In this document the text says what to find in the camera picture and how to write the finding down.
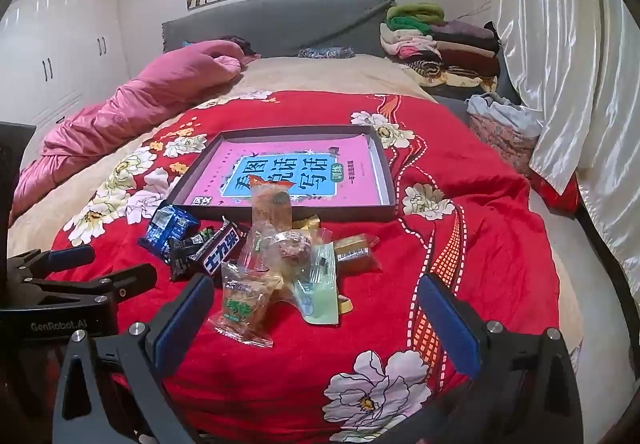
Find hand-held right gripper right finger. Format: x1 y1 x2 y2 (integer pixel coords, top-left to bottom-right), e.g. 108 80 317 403
400 273 583 444

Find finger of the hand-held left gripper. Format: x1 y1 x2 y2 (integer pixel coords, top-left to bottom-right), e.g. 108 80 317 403
20 264 158 305
7 245 96 282

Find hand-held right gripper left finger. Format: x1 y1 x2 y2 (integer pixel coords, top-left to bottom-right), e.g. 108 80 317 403
52 273 216 444

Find green-label cracker packet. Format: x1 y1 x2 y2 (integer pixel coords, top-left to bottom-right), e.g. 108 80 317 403
207 261 286 349

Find black snack packet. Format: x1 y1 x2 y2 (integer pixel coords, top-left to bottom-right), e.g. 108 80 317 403
167 229 226 282

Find blue snack packet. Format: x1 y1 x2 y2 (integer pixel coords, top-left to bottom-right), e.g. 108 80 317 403
138 205 201 265

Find brown chocolate bar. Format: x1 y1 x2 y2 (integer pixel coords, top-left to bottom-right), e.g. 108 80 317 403
197 219 251 282

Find gold snack packet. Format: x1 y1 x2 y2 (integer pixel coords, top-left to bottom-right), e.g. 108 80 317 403
334 233 381 272

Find clear round pastry packet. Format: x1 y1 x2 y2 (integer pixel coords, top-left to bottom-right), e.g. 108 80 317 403
260 229 333 280

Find long orange-ended cracker packet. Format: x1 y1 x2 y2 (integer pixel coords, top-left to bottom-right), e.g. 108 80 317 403
248 175 293 245

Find dark shallow tray box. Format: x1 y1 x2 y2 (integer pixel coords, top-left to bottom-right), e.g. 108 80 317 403
167 125 396 223

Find red floral blanket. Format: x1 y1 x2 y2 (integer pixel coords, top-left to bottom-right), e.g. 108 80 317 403
50 91 561 444

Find small clear snack packet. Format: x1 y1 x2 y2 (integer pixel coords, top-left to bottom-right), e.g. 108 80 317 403
240 226 271 270

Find light green snack packet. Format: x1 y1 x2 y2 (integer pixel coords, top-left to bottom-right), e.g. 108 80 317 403
292 244 341 326

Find red cloth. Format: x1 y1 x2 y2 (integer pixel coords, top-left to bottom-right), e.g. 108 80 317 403
530 169 581 215

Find pink quilt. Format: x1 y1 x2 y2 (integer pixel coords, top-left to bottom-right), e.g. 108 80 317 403
10 40 261 225

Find floral fabric bundle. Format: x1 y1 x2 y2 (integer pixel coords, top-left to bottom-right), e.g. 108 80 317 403
467 114 538 175

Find pink book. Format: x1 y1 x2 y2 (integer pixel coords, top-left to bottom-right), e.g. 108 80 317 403
185 136 386 207

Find white wardrobe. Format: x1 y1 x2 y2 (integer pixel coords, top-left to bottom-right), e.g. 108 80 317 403
0 0 131 135

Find white and blue cloth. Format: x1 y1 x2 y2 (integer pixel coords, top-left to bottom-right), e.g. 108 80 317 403
467 93 546 137

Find dark garment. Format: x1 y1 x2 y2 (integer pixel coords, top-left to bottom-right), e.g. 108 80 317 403
220 36 261 62

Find stack of folded clothes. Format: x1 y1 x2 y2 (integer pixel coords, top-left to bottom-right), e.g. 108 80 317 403
380 1 501 92

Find beige bed sheet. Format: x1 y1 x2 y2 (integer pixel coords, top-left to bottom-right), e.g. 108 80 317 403
7 55 586 375

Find grey headboard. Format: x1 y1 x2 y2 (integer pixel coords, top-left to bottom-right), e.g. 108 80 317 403
161 0 396 59

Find patterned pillow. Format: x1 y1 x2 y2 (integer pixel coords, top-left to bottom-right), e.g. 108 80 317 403
299 46 356 60

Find white satin curtain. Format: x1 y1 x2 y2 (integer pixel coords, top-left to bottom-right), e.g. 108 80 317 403
492 0 640 285

